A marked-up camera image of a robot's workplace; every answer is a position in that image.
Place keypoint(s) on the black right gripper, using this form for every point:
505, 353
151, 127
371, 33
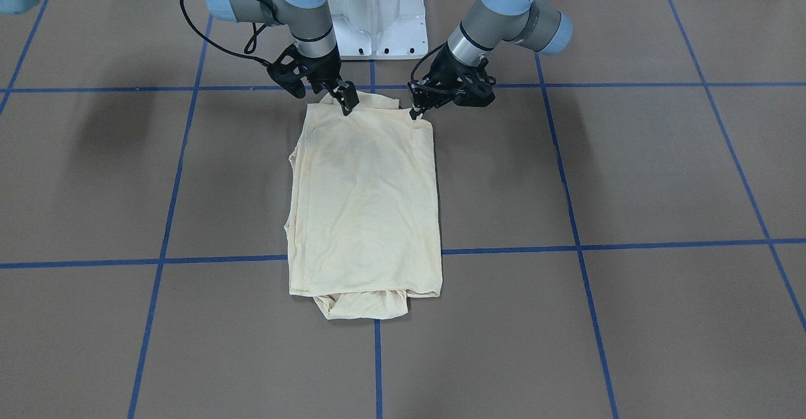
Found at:
323, 73

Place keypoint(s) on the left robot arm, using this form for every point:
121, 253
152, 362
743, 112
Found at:
532, 24

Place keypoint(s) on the brown paper table cover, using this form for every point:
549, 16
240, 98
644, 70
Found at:
622, 229

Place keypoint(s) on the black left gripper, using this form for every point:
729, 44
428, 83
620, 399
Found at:
446, 68

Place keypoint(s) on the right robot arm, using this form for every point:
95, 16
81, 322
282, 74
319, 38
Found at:
309, 21

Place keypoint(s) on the beige long-sleeve printed shirt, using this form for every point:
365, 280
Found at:
363, 234

